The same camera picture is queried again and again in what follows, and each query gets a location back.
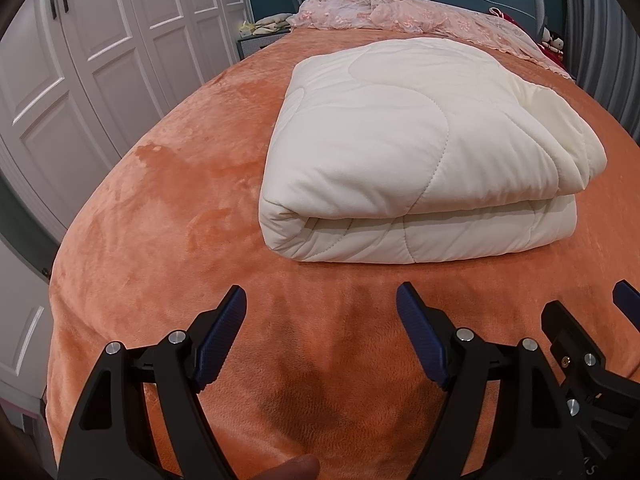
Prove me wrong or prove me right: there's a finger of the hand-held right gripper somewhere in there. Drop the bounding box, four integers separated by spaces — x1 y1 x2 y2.
542 300 608 376
612 280 640 321

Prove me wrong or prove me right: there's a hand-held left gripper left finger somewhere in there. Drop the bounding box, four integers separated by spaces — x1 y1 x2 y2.
57 285 248 480

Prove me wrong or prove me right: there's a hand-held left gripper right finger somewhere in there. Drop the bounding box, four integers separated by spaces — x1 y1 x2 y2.
396 281 593 480

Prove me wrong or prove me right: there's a cream quilted jacket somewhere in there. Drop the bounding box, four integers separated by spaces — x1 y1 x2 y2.
258 36 608 264

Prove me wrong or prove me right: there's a person's left hand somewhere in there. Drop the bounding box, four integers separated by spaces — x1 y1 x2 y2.
240 455 321 480

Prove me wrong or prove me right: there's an orange plush blanket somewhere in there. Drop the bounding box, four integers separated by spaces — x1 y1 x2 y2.
47 27 640 480

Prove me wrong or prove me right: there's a white low cabinet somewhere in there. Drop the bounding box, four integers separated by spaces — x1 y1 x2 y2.
0 240 56 421

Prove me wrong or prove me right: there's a grey blue curtain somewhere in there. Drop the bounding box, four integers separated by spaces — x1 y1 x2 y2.
557 0 640 141

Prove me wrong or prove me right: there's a plush toy pair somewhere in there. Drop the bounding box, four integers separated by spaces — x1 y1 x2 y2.
540 27 566 53

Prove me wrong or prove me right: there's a grey nightstand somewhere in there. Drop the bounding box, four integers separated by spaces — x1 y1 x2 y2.
236 30 291 63

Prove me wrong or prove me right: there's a white panelled wardrobe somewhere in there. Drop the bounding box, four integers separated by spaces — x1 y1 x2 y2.
0 0 251 231

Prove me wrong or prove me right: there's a beige cloth bundle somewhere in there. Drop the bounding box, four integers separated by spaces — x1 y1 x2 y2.
239 12 296 37

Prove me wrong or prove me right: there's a pink lace quilt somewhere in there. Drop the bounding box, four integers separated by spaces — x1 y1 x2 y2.
287 0 573 81

